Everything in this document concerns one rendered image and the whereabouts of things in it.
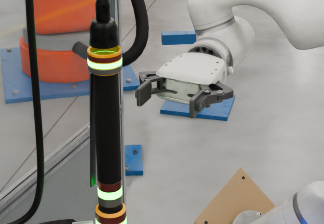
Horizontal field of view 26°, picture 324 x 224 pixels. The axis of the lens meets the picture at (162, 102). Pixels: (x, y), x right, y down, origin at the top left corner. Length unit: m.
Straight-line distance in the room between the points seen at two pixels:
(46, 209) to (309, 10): 1.29
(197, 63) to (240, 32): 0.15
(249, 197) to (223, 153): 2.38
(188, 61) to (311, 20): 0.22
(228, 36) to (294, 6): 0.13
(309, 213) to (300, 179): 2.43
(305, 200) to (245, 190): 0.28
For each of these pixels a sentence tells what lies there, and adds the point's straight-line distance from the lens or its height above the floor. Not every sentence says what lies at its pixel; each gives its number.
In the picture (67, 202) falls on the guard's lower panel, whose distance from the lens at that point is 2.38.
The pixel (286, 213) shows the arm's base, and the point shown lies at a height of 1.20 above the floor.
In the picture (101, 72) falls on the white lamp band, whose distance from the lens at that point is 0.87.
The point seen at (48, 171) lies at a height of 0.98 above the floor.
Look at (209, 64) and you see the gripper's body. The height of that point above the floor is 1.67.
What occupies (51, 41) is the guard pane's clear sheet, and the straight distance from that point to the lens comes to 2.12.
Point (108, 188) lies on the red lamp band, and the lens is 0.96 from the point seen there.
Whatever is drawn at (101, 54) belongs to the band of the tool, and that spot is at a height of 1.79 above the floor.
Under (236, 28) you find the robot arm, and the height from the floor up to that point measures 1.69.
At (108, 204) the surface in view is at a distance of 0.98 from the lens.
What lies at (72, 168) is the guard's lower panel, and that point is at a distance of 2.35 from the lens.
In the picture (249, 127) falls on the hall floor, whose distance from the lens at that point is 4.52.
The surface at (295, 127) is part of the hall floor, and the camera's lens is 4.57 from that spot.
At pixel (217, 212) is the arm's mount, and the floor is 1.14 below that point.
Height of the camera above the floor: 2.14
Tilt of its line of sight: 26 degrees down
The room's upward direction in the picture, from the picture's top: straight up
